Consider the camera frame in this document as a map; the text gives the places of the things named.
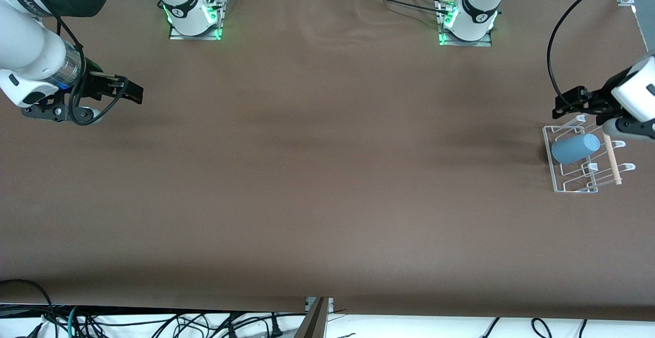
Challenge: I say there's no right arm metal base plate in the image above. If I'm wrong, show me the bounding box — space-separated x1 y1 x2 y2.
169 0 226 41

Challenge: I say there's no wooden rack rod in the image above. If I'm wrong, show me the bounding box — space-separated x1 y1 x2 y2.
604 133 623 186

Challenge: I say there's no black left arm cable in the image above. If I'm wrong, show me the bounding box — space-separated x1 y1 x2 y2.
547 0 640 103

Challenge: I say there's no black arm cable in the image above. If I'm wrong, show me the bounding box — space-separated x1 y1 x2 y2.
547 0 640 103
13 0 128 126

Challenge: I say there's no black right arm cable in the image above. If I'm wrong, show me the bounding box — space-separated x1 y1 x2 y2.
13 0 128 126

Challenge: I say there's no blue plastic cup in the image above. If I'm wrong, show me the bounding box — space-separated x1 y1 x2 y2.
552 133 601 165

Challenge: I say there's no white wire cup rack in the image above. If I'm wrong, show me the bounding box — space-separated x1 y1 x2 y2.
542 114 636 193

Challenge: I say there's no teal floor cable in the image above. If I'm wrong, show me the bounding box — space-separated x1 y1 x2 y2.
67 306 82 338

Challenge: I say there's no black looped floor cable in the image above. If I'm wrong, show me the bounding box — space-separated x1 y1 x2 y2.
0 279 58 338

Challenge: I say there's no aluminium frame profile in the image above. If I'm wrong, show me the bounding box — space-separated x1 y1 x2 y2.
294 297 334 338

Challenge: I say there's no black cable on table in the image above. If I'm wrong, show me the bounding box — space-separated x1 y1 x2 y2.
358 0 453 15

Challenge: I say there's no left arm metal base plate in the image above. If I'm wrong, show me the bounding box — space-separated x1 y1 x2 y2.
439 0 493 47

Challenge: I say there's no black floor cable with plug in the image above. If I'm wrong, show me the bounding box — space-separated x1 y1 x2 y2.
225 313 308 338

